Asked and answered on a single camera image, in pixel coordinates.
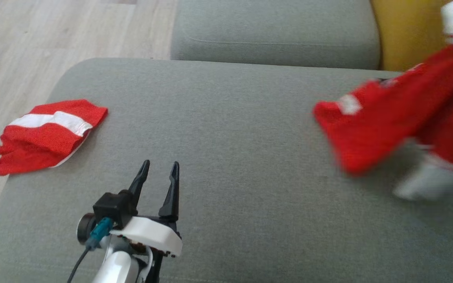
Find grey sofa back cushion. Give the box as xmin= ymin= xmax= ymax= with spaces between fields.
xmin=170 ymin=0 xmax=381 ymax=70

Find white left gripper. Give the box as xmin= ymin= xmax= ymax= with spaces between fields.
xmin=110 ymin=160 xmax=183 ymax=259

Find yellow cushion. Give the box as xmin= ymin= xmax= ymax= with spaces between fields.
xmin=370 ymin=0 xmax=453 ymax=72

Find red white basketball jersey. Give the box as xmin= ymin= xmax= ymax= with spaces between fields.
xmin=313 ymin=0 xmax=453 ymax=201

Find red shorts with white stripe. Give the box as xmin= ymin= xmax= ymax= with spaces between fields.
xmin=0 ymin=99 xmax=109 ymax=176

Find grey sofa seat cushion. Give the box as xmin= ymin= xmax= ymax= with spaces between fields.
xmin=0 ymin=58 xmax=453 ymax=283

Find black cable teal plug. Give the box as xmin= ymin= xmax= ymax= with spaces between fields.
xmin=67 ymin=217 xmax=114 ymax=283

